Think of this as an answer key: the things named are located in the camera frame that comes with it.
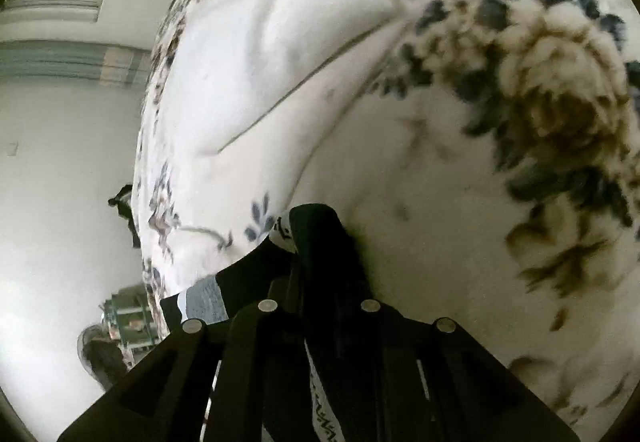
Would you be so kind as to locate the white floral bed blanket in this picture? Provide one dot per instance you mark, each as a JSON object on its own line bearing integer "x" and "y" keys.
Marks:
{"x": 485, "y": 156}

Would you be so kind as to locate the teal striped curtain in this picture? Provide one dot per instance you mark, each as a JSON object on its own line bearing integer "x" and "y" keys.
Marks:
{"x": 94, "y": 62}

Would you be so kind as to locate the grey round floor object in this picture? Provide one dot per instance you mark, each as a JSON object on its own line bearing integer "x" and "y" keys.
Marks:
{"x": 101, "y": 357}

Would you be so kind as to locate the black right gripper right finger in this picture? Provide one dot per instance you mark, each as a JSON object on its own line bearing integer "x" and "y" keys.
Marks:
{"x": 389, "y": 378}

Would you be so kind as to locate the black patterned knit sweater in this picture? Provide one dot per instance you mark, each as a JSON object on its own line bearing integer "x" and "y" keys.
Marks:
{"x": 308, "y": 263}

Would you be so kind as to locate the white pillow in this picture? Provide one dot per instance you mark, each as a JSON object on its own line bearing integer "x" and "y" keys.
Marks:
{"x": 236, "y": 59}

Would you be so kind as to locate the green shelf rack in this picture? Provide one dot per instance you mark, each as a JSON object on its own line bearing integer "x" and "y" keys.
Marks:
{"x": 128, "y": 321}

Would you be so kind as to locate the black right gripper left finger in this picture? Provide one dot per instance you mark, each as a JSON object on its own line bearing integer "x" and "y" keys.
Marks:
{"x": 232, "y": 381}

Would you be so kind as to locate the dark garment at bed edge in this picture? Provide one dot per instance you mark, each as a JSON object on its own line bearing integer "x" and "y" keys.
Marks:
{"x": 121, "y": 202}

